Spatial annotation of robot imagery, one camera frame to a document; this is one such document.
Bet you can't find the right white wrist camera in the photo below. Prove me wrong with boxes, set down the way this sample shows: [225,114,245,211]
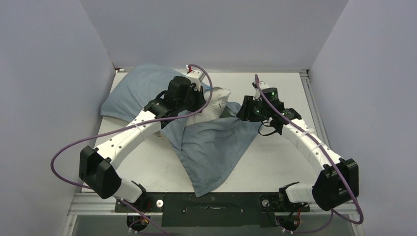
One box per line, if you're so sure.
[252,81,270,100]

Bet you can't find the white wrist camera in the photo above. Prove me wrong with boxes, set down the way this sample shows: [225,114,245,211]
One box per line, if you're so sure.
[185,69,205,91]
[252,81,270,100]

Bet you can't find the cream white pillow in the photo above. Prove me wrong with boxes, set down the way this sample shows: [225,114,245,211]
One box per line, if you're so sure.
[156,87,232,139]

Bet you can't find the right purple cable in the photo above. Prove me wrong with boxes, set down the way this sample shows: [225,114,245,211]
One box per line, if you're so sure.
[254,74,364,234]

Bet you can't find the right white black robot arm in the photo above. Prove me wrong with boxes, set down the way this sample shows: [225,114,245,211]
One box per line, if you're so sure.
[237,88,359,211]

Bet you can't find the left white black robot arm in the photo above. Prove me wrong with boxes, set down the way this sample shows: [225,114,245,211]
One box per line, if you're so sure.
[79,74,206,211]

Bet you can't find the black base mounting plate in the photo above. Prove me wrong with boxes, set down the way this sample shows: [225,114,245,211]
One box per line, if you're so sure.
[133,192,310,227]

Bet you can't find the patchwork and blue pillowcase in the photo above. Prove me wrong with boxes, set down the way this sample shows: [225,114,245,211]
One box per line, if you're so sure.
[100,63,259,197]

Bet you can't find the purple cable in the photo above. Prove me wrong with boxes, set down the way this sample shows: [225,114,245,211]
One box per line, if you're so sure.
[50,64,214,236]
[254,74,364,234]

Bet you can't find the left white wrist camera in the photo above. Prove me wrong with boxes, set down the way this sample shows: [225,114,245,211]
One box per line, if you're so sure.
[185,69,205,91]

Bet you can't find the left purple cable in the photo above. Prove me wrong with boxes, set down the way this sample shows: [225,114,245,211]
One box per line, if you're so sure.
[50,64,214,236]

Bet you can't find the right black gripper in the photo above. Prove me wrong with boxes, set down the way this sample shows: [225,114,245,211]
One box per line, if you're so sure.
[237,95,270,122]

